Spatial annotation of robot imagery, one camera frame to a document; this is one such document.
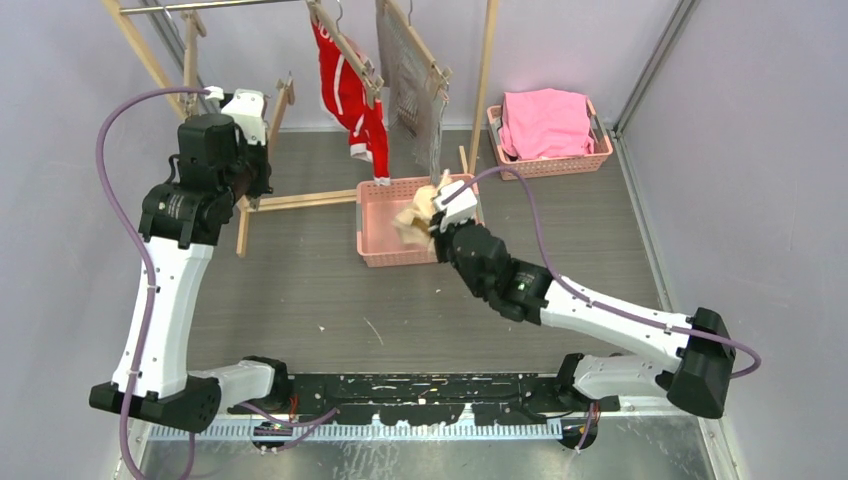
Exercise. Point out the empty beige clip hanger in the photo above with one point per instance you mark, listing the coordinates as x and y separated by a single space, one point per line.
194 29

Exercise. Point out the pink basket with clothes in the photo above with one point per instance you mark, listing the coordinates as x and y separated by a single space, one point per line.
547 166

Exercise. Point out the beige hanger holding red underwear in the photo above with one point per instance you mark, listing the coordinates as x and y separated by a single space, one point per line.
361 65

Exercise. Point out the wooden clothes rack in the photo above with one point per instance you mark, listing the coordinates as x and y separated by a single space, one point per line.
192 205

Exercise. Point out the beige hanger holding striped underwear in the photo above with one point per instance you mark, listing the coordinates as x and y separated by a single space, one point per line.
396 35

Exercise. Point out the beige clip hanger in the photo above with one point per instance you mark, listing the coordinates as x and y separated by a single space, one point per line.
285 98
194 29

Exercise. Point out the beige underwear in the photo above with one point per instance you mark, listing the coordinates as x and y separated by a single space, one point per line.
413 221

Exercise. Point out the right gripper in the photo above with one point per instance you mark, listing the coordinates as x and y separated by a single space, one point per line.
439 237

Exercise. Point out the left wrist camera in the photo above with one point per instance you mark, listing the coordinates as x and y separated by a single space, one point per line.
247 108

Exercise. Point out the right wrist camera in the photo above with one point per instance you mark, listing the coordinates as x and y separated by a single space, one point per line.
455 203

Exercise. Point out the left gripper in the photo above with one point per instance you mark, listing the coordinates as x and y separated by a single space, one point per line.
262 184

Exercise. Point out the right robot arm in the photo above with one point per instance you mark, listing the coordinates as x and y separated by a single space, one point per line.
686 359

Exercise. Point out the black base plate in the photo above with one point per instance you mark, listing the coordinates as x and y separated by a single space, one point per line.
503 399

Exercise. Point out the grey striped underwear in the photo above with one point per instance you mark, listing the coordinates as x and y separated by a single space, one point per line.
415 115

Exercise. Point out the pink cloth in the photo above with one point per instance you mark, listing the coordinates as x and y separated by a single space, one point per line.
547 122

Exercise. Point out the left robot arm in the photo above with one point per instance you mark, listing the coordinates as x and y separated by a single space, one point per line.
152 382

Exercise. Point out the empty pink basket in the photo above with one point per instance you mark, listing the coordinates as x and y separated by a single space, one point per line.
377 241

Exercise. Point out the red underwear white trim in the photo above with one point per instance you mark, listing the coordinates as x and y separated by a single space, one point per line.
344 97

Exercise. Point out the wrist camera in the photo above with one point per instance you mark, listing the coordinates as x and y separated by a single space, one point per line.
247 108
455 203

